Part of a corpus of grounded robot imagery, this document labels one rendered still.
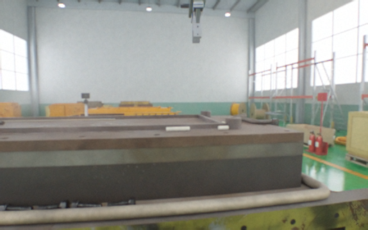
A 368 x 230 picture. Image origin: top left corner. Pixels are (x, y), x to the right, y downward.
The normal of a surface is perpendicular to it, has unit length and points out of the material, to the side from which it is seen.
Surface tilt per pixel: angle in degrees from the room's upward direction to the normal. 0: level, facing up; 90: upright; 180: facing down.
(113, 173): 90
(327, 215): 90
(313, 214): 90
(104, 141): 90
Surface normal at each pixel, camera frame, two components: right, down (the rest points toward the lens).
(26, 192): 0.14, 0.08
